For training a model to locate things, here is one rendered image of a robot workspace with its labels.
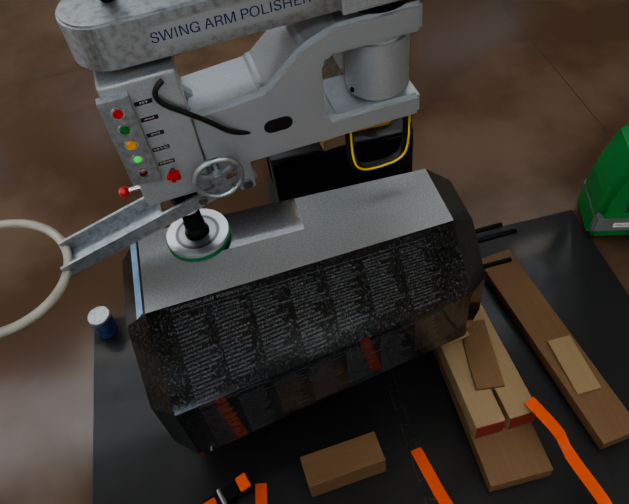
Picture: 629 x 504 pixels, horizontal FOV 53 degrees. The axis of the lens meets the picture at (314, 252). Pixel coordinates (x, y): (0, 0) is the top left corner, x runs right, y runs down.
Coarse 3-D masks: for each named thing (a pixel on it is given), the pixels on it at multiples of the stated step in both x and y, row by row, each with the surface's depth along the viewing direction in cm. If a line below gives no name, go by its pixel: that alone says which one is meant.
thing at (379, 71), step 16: (368, 48) 170; (384, 48) 170; (400, 48) 172; (352, 64) 177; (368, 64) 174; (384, 64) 173; (400, 64) 176; (352, 80) 182; (368, 80) 178; (384, 80) 178; (400, 80) 180; (368, 96) 182; (384, 96) 182
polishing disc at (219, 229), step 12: (204, 216) 217; (216, 216) 216; (180, 228) 214; (216, 228) 212; (228, 228) 212; (168, 240) 211; (180, 240) 211; (204, 240) 210; (216, 240) 209; (180, 252) 207; (192, 252) 207; (204, 252) 206
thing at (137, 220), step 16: (256, 176) 194; (128, 208) 202; (144, 208) 204; (160, 208) 202; (176, 208) 194; (192, 208) 196; (96, 224) 203; (112, 224) 205; (128, 224) 204; (144, 224) 194; (160, 224) 196; (64, 240) 204; (80, 240) 206; (96, 240) 205; (112, 240) 196; (128, 240) 197; (80, 256) 197; (96, 256) 198
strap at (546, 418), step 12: (540, 408) 229; (540, 420) 227; (552, 420) 226; (552, 432) 224; (564, 432) 225; (564, 444) 225; (420, 456) 243; (576, 456) 226; (420, 468) 240; (432, 468) 239; (576, 468) 224; (432, 480) 237; (588, 480) 221; (264, 492) 240; (444, 492) 233; (600, 492) 219
